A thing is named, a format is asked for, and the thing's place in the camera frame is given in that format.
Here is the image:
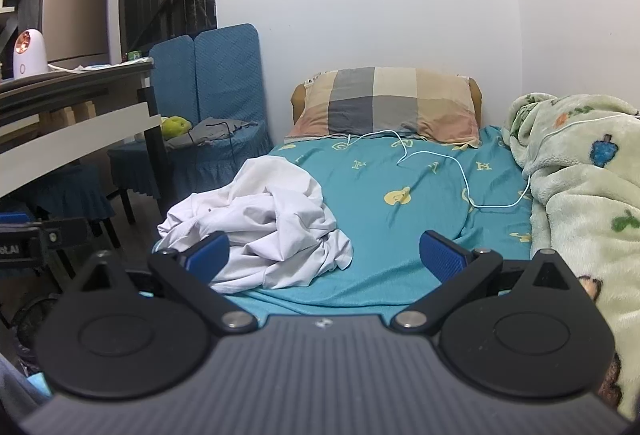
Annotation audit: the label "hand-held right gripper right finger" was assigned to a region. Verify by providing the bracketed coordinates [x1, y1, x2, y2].
[390, 230, 583, 335]

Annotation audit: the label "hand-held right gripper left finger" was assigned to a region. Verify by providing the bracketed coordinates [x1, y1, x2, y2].
[75, 231, 259, 335]

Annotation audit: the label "white shirt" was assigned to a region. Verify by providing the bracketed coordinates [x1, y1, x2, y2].
[156, 158, 354, 294]

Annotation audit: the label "blue covered chair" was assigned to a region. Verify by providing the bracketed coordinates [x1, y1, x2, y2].
[20, 164, 118, 248]
[107, 35, 197, 226]
[165, 23, 273, 216]

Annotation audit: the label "teal printed bed sheet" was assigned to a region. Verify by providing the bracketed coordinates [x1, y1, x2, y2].
[152, 125, 533, 316]

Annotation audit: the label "grey cloth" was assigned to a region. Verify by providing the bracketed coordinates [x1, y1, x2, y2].
[165, 119, 258, 150]

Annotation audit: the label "green plush toy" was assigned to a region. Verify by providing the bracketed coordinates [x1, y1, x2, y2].
[160, 116, 193, 139]

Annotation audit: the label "green fleece printed blanket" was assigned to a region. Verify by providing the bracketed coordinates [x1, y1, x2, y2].
[501, 92, 640, 421]

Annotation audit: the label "white humidifier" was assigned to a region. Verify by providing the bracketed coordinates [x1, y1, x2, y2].
[12, 29, 50, 80]

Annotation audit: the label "checked pillow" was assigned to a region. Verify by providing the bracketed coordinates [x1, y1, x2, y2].
[284, 66, 482, 146]

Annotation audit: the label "brown pillow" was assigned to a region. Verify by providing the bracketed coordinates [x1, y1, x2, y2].
[291, 75, 484, 128]

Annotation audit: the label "papers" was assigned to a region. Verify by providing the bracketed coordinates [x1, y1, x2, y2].
[75, 57, 155, 72]

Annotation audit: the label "gold fridge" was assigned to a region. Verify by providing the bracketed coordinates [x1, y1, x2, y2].
[17, 0, 111, 66]

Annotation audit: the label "white cable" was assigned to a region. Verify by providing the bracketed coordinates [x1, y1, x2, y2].
[330, 111, 640, 209]

